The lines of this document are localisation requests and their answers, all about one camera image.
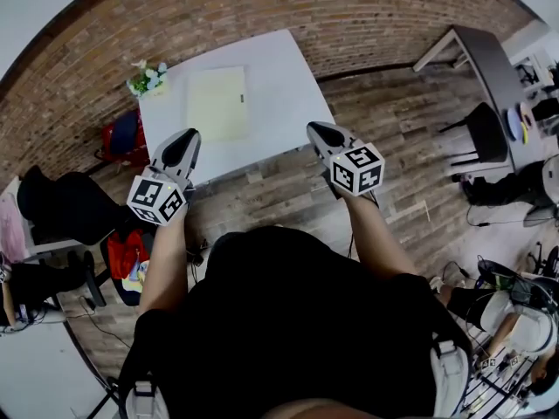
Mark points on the person's right forearm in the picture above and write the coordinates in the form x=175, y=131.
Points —
x=375, y=234

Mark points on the black office chair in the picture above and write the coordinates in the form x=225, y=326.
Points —
x=94, y=282

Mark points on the person's left forearm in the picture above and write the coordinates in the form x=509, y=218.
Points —
x=163, y=264

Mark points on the black side chair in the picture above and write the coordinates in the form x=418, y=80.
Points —
x=489, y=135

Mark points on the dark table with white legs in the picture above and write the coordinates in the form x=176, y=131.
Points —
x=489, y=59

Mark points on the navy cap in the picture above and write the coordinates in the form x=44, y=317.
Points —
x=124, y=131

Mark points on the colourful printed item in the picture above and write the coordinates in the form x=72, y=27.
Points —
x=133, y=279

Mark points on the yellow plate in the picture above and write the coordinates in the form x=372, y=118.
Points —
x=526, y=122

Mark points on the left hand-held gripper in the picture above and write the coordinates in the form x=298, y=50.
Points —
x=153, y=199

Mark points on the red bag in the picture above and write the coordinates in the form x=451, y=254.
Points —
x=124, y=251

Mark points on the black cloth covered chair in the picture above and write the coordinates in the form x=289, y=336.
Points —
x=70, y=208

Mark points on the pink cloth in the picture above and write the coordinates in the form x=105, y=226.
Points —
x=13, y=229

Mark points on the person's black shirt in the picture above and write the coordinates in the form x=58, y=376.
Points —
x=297, y=321

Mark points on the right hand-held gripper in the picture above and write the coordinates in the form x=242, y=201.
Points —
x=358, y=170

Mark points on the potted white flowers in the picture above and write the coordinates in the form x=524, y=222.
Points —
x=146, y=81

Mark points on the white framed desk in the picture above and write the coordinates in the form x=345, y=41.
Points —
x=52, y=249

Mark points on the pale yellow cloth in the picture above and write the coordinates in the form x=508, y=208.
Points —
x=216, y=103

